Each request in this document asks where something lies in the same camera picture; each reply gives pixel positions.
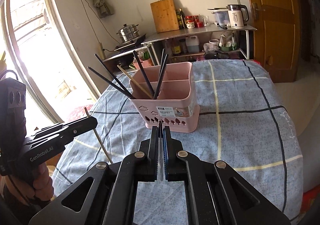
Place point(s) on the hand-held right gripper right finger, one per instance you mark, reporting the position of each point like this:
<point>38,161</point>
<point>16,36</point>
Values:
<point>165,149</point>

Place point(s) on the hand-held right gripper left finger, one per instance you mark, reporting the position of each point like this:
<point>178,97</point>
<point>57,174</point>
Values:
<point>153,139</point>

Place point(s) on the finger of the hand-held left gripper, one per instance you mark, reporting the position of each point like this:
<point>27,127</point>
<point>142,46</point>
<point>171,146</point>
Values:
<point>82,126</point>
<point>50,127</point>

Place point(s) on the wooden chopstick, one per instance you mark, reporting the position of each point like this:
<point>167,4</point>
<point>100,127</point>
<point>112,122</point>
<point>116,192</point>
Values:
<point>135,81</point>
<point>102,146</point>

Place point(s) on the pink plastic chopstick basket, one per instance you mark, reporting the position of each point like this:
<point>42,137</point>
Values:
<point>175,94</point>

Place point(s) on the black chopstick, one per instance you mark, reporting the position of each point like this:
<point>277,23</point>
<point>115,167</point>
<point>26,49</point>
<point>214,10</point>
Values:
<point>107,81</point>
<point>162,74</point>
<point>159,69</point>
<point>142,74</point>
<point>112,76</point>

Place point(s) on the person's left hand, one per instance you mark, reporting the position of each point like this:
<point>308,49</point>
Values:
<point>43,182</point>

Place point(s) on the red patterned cloth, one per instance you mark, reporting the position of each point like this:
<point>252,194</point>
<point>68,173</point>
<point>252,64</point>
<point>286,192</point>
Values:
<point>77,112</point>

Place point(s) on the beige power strip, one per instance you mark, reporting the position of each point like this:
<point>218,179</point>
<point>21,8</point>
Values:
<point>101,51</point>

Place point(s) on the blue checked blanket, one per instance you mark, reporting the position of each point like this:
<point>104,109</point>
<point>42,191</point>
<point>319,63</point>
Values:
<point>237,114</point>

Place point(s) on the low steel table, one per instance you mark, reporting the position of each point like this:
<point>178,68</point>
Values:
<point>120,55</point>

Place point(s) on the white framed glass door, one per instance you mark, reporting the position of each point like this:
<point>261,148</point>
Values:
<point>60,39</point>

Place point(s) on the yellow oil bottle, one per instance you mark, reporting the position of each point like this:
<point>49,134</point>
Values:
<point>177,48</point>

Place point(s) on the black gas stove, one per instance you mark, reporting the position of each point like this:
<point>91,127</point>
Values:
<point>132,44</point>

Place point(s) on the white plastic jug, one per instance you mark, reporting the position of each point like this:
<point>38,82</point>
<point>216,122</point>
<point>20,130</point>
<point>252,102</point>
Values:
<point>192,44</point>

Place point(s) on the stainless steel steamer pot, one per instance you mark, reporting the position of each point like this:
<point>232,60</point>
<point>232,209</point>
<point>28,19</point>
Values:
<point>127,33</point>

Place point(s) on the black pan lid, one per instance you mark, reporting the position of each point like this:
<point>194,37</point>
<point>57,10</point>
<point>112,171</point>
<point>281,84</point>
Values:
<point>217,55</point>

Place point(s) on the white mug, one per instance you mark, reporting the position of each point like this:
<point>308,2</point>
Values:
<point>213,44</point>

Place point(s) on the stainless steel shelf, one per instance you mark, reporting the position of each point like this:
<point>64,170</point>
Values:
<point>200,31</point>

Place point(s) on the plastic bag of greens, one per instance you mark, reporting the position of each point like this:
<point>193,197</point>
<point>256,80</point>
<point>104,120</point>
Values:
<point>228,42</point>

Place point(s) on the bamboo cutting board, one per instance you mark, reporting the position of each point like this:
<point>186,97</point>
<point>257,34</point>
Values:
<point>163,16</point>

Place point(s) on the clear drinking glass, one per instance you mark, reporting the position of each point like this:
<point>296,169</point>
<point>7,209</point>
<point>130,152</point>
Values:
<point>206,21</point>

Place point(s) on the water filter pitcher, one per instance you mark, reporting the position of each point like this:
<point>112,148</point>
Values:
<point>220,18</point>

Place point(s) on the white electric kettle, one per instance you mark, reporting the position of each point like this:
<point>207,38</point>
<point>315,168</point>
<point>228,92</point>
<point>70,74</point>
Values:
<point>236,17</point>

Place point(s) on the wooden door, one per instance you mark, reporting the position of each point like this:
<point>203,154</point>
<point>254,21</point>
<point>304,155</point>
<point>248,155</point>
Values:
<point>272,27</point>

